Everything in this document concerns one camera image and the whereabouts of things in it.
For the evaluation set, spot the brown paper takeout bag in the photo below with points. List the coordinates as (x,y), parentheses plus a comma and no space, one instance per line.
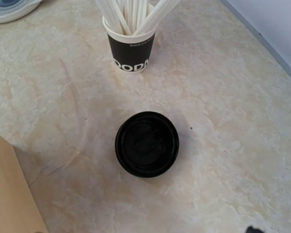
(18,210)

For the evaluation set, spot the stack of black lids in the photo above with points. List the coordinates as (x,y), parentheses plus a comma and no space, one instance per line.
(147,144)

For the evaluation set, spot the black cup holding straws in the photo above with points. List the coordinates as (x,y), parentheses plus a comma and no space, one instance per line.
(130,53)

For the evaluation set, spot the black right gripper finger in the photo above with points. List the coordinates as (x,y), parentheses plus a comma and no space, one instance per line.
(251,229)

